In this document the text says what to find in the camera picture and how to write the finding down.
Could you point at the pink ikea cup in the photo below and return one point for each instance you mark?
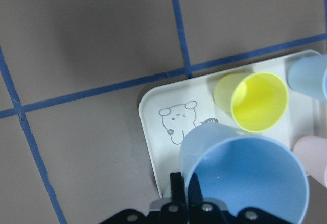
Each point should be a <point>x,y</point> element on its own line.
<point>311,151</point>

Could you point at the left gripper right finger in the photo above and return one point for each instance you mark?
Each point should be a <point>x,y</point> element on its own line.
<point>194,193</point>

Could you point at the yellow ikea cup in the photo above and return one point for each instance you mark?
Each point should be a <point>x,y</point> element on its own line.
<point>255,101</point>

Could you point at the light blue ikea cup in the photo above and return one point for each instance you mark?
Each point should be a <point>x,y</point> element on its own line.
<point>245,170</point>

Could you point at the cream serving tray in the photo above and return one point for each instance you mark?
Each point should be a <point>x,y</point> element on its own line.
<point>169,112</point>

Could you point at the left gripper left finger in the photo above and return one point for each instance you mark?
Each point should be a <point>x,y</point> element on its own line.
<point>177,188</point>

